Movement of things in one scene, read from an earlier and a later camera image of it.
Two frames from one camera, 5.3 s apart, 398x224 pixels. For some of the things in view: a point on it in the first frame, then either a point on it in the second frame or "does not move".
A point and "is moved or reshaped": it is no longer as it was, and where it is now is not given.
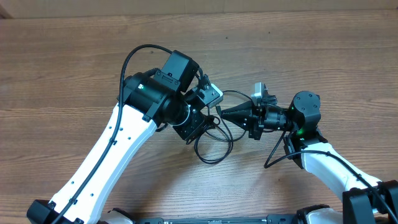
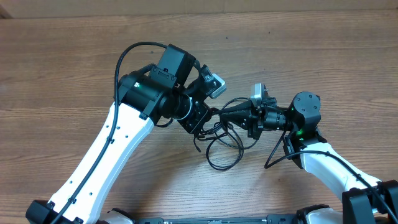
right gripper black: [254, 130] does not move
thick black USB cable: [231, 147] is moved or reshaped
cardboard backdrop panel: [16, 9] does not move
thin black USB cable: [220, 112] to [221, 121]
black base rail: [272, 219] does not move
